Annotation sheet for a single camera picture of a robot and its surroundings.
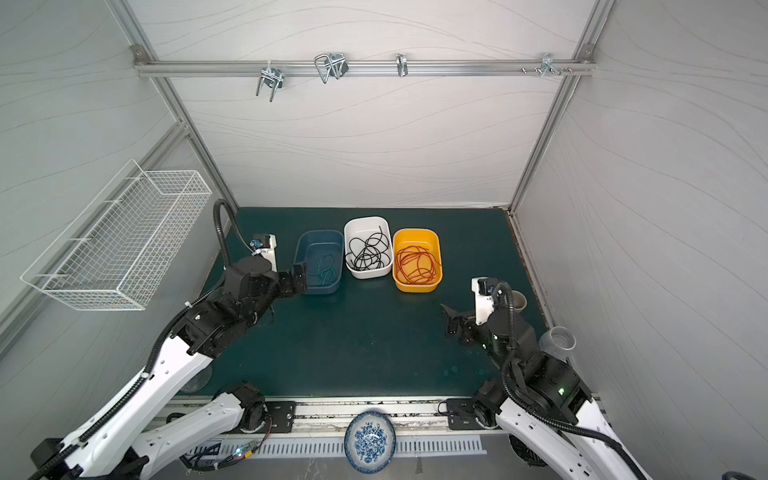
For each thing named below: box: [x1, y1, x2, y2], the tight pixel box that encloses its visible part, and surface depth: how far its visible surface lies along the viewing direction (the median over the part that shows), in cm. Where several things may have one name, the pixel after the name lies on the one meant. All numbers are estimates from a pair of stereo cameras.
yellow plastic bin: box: [392, 228, 443, 293], surface depth 105 cm
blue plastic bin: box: [293, 229, 345, 295], surface depth 106 cm
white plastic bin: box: [344, 216, 394, 279], surface depth 109 cm
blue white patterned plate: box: [344, 410, 397, 475], surface depth 70 cm
